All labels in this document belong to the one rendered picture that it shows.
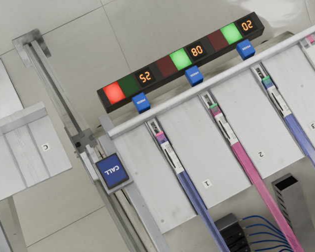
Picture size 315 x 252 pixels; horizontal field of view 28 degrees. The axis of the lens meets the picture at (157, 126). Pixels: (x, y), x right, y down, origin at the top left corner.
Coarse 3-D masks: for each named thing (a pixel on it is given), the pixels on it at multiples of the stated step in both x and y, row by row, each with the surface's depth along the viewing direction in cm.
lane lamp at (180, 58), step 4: (176, 52) 118; (180, 52) 118; (184, 52) 118; (172, 56) 117; (176, 56) 117; (180, 56) 117; (184, 56) 117; (172, 60) 117; (176, 60) 117; (180, 60) 117; (184, 60) 117; (188, 60) 117; (176, 64) 117; (180, 64) 117; (184, 64) 117; (188, 64) 117; (180, 68) 117
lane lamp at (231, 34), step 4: (232, 24) 119; (224, 28) 119; (228, 28) 119; (232, 28) 119; (236, 28) 119; (224, 32) 119; (228, 32) 119; (232, 32) 119; (236, 32) 119; (224, 36) 119; (228, 36) 119; (232, 36) 119; (236, 36) 119; (240, 36) 119; (228, 40) 118; (232, 40) 118; (236, 40) 118
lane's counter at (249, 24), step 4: (248, 16) 120; (240, 20) 120; (244, 20) 120; (248, 20) 120; (252, 20) 120; (240, 24) 119; (244, 24) 119; (248, 24) 119; (252, 24) 119; (240, 28) 119; (244, 28) 119; (248, 28) 119; (252, 28) 119; (256, 28) 119; (244, 32) 119; (248, 32) 119
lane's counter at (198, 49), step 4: (192, 44) 118; (196, 44) 118; (200, 44) 118; (188, 48) 118; (192, 48) 118; (196, 48) 118; (200, 48) 118; (192, 52) 118; (196, 52) 118; (200, 52) 118; (204, 52) 118; (192, 56) 117; (196, 56) 117; (200, 56) 117
